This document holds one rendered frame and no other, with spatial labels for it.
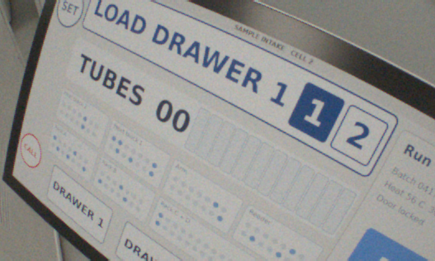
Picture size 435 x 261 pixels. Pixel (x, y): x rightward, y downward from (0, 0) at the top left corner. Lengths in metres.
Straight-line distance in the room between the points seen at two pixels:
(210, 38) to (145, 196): 0.15
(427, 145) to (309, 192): 0.10
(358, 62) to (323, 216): 0.12
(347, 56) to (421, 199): 0.12
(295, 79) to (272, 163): 0.07
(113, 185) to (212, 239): 0.11
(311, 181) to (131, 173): 0.17
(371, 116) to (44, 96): 0.33
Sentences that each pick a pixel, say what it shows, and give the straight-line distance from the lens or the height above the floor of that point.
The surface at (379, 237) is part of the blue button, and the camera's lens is 0.31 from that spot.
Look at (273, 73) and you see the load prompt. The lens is 0.30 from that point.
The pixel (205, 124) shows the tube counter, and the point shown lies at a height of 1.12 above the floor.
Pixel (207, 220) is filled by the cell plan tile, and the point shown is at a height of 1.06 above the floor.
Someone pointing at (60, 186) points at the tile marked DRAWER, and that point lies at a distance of 0.44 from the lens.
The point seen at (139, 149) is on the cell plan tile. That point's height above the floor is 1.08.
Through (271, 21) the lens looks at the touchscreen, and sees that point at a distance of 0.30.
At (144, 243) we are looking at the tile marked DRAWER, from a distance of 0.38.
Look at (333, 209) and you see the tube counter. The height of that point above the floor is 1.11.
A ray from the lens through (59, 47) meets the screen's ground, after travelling 0.43.
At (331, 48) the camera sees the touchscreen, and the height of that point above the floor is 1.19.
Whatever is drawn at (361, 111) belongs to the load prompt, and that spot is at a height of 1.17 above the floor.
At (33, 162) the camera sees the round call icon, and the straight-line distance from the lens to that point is 0.47.
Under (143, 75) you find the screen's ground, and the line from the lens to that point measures 0.35.
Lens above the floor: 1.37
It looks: 54 degrees down
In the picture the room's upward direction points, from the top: 3 degrees clockwise
